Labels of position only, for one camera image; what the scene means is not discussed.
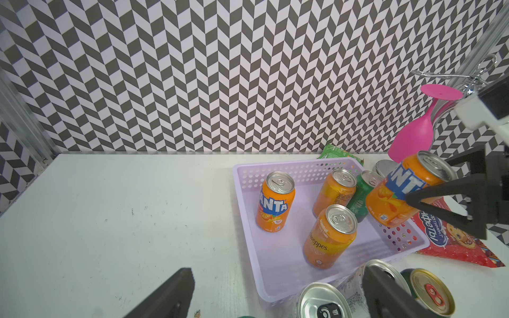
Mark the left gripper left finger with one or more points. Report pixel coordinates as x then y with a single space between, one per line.
171 299

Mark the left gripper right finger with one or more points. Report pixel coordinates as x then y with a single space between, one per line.
385 298

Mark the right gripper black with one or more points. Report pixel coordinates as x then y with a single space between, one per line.
471 202

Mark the white monster can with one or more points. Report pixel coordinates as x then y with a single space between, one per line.
320 300
352 287

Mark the green can gold top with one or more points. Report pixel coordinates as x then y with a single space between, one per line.
428 290

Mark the lavender plastic basket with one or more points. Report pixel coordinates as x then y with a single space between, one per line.
285 262

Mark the orange fanta can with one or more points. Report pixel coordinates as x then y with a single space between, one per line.
387 201
275 200

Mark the pink wine glass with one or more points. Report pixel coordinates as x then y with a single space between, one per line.
418 135

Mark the red candy bag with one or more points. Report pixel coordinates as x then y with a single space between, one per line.
447 241

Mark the orange schweppes can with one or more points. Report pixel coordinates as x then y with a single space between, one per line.
333 232

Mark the chrome glass holder stand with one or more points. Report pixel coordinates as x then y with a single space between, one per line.
468 84

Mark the green can back row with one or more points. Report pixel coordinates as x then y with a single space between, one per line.
366 182

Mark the orange soda can back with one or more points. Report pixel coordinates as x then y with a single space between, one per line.
339 188

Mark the green snack packet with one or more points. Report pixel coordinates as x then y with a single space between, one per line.
331 151

